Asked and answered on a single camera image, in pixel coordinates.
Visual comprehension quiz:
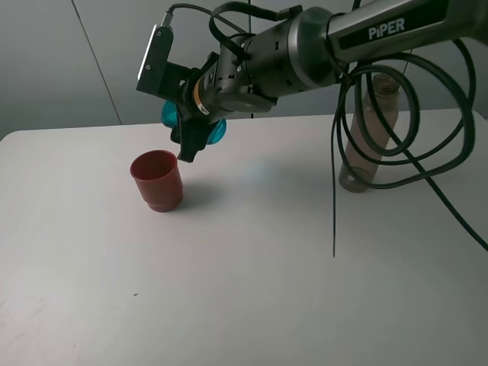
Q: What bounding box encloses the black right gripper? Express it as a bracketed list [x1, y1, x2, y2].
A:
[170, 51, 278, 162]

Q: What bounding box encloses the teal transparent plastic cup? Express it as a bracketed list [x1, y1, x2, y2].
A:
[161, 101, 227, 145]

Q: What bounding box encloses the brown transparent plastic bottle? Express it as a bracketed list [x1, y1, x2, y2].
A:
[338, 74, 403, 194]

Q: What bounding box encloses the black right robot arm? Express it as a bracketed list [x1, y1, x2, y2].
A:
[172, 1, 487, 162]

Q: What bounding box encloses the red plastic cup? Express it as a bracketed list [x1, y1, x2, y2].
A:
[130, 150, 183, 213]

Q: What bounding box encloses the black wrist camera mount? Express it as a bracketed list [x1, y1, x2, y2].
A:
[136, 24, 191, 102]

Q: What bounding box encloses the black camera cable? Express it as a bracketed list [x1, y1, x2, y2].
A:
[163, 0, 488, 258]

